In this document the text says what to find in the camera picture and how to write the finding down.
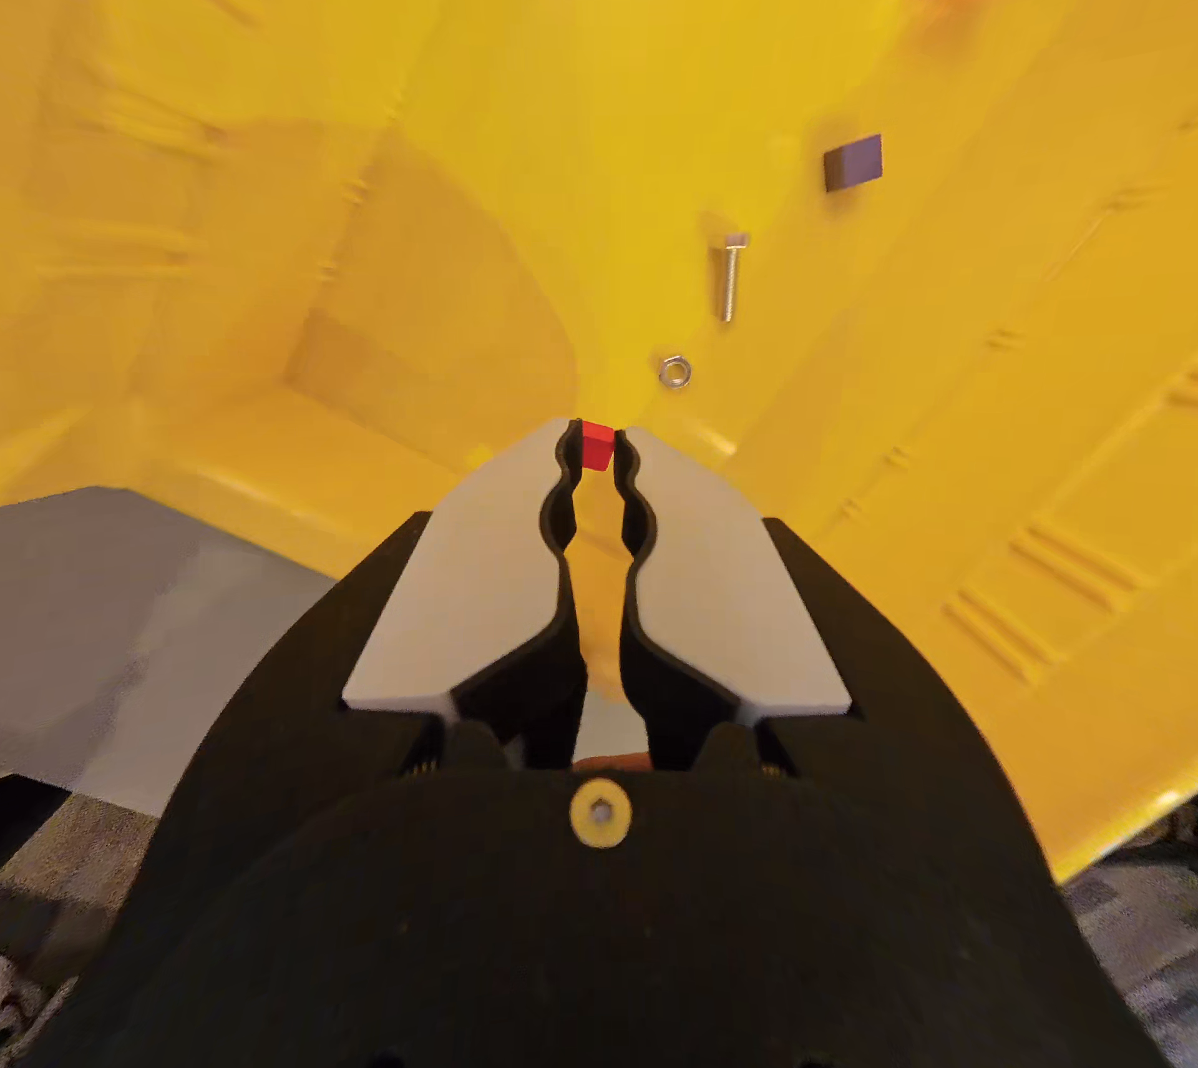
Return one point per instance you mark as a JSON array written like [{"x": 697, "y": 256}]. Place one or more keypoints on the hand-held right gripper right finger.
[{"x": 729, "y": 609}]

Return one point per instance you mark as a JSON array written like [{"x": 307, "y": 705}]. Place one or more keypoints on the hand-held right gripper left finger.
[{"x": 467, "y": 600}]

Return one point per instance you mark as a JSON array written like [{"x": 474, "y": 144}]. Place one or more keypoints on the small red cube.
[{"x": 595, "y": 446}]

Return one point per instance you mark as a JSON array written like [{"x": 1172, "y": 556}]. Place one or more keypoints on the yellow plastic bin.
[{"x": 560, "y": 151}]

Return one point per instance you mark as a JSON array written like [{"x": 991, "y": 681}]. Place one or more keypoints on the silver hex nut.
[{"x": 674, "y": 373}]

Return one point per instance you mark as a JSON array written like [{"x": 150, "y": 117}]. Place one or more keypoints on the silver hex bolt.
[{"x": 729, "y": 281}]

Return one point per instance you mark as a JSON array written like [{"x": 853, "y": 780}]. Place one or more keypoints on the small purple block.
[{"x": 853, "y": 162}]

